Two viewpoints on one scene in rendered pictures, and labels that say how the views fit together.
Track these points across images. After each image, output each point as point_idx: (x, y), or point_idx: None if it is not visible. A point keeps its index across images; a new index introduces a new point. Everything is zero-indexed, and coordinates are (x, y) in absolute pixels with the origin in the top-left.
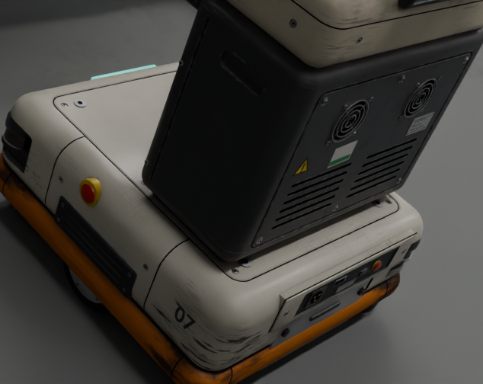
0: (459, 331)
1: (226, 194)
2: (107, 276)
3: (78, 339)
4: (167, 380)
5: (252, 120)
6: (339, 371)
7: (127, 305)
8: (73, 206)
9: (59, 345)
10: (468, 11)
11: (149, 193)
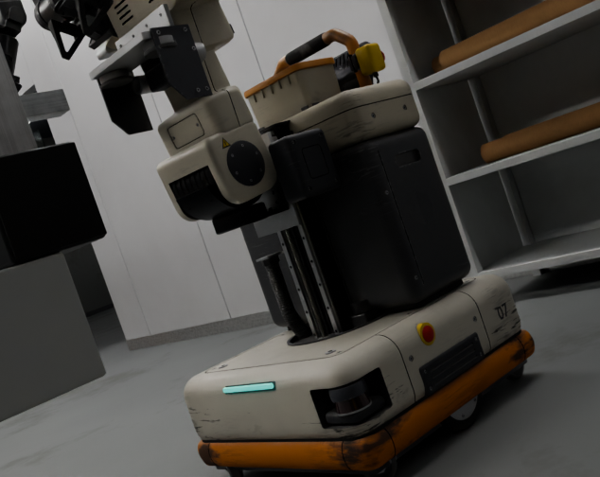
0: None
1: (449, 229)
2: (471, 363)
3: (510, 412)
4: (513, 386)
5: (428, 175)
6: None
7: (486, 361)
8: (429, 361)
9: (524, 412)
10: None
11: (419, 309)
